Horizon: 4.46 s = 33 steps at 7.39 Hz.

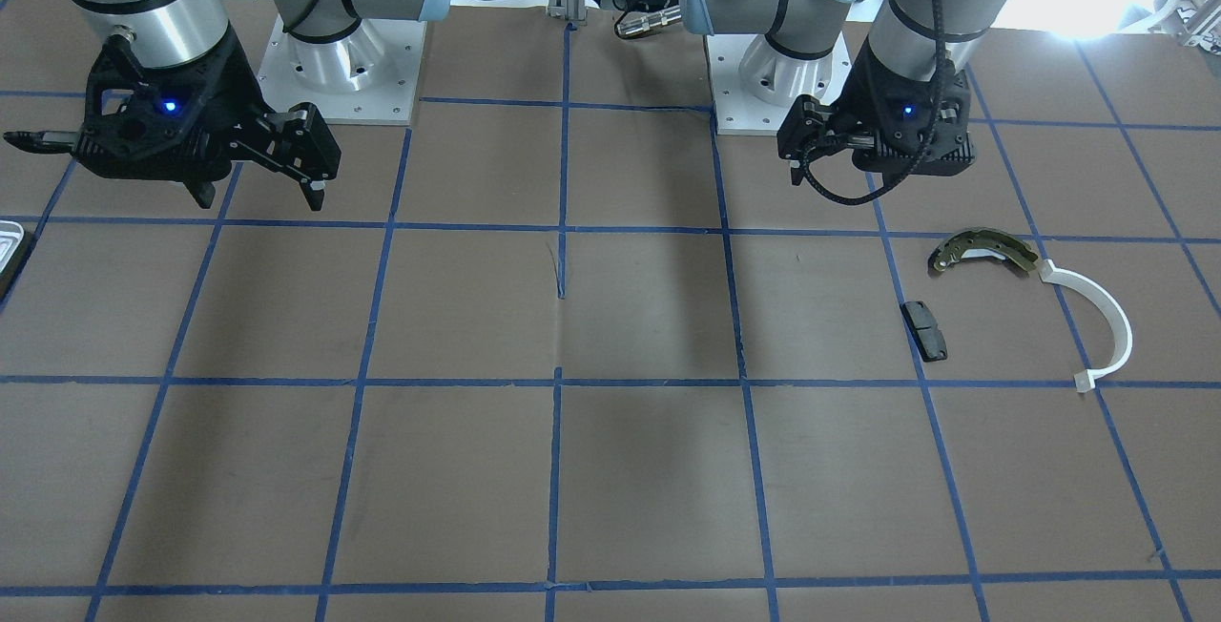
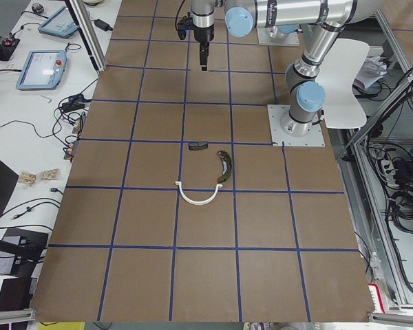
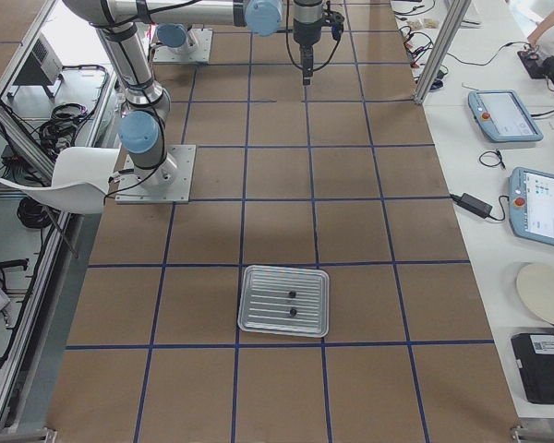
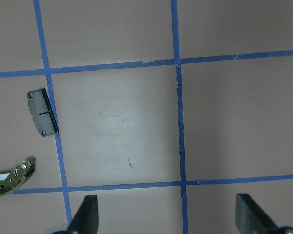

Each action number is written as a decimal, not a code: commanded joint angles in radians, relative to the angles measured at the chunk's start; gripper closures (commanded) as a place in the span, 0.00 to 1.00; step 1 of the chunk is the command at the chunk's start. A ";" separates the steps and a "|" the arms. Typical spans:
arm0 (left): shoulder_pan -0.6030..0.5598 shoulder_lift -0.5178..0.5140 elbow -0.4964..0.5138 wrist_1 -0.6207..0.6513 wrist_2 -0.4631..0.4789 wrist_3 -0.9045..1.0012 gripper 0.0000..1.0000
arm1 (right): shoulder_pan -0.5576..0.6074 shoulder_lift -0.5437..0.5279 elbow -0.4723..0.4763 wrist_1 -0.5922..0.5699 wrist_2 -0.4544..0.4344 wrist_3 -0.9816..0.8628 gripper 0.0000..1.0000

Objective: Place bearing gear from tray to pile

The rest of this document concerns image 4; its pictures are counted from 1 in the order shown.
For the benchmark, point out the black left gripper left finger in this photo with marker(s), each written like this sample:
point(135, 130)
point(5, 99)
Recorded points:
point(86, 219)

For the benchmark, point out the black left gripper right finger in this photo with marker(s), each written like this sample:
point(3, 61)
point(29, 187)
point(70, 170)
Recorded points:
point(250, 218)

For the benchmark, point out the olive brake shoe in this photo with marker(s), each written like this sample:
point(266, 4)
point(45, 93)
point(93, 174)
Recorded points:
point(13, 179)

